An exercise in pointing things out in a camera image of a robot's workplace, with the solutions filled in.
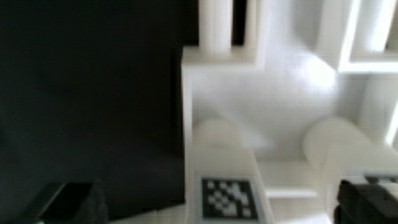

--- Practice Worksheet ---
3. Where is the white chair leg with tag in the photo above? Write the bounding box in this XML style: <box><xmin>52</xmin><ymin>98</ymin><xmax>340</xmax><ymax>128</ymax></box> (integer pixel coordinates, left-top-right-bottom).
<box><xmin>302</xmin><ymin>117</ymin><xmax>398</xmax><ymax>221</ymax></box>

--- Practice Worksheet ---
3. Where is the white chair seat part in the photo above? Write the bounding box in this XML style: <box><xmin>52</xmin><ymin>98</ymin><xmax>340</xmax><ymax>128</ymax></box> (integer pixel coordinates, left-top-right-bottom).
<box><xmin>183</xmin><ymin>0</ymin><xmax>398</xmax><ymax>198</ymax></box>

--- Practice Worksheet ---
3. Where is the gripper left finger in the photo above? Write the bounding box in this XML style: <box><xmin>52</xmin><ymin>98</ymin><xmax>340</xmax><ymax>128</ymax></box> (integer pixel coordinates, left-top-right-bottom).
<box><xmin>14</xmin><ymin>181</ymin><xmax>109</xmax><ymax>224</ymax></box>

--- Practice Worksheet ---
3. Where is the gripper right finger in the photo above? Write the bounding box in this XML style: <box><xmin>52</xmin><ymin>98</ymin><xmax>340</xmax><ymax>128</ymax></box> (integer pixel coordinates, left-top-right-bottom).
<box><xmin>334</xmin><ymin>180</ymin><xmax>398</xmax><ymax>224</ymax></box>

